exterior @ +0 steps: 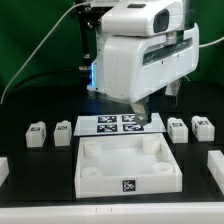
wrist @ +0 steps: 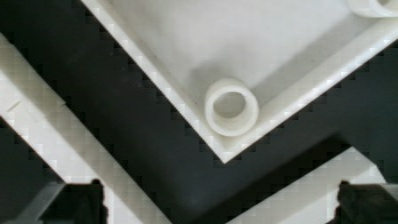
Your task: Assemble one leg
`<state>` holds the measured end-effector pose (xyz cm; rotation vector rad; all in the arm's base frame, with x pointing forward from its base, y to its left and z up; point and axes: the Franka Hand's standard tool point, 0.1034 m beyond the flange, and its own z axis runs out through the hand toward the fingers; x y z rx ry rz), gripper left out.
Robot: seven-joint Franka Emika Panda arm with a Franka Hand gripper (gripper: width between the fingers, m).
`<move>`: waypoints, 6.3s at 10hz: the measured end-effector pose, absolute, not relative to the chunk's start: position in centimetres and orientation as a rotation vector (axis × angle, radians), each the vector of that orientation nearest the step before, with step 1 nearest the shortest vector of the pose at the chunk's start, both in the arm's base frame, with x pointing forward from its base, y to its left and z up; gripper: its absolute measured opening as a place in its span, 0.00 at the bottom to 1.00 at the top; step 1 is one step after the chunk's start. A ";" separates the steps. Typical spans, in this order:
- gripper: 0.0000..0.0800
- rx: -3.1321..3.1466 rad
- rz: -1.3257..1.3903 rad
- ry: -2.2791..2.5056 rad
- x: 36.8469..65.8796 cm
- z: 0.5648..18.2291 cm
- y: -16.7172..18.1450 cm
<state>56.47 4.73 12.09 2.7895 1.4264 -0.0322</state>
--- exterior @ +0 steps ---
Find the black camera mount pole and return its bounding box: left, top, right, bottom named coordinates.
left=73, top=0, right=94, bottom=67

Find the white obstacle right piece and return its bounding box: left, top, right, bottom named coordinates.
left=207, top=150, right=224, bottom=195

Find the white front obstacle bar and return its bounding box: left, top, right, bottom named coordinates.
left=0, top=202, right=224, bottom=224

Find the white obstacle piece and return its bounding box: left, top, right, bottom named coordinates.
left=207, top=150, right=224, bottom=195
left=0, top=157, right=9, bottom=187

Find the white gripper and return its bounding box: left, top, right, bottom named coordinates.
left=103, top=25, right=199, bottom=126

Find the white square tabletop part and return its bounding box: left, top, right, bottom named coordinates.
left=74, top=133, right=182, bottom=198

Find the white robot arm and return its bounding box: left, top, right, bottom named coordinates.
left=88, top=0, right=199, bottom=125

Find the white sheet with tags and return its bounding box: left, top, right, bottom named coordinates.
left=74, top=113, right=166, bottom=136

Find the white obstacle left piece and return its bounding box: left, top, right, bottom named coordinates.
left=0, top=157, right=9, bottom=187

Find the grey cable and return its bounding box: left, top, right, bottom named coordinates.
left=0, top=2, right=88, bottom=105

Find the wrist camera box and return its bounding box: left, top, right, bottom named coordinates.
left=102, top=0, right=184, bottom=37

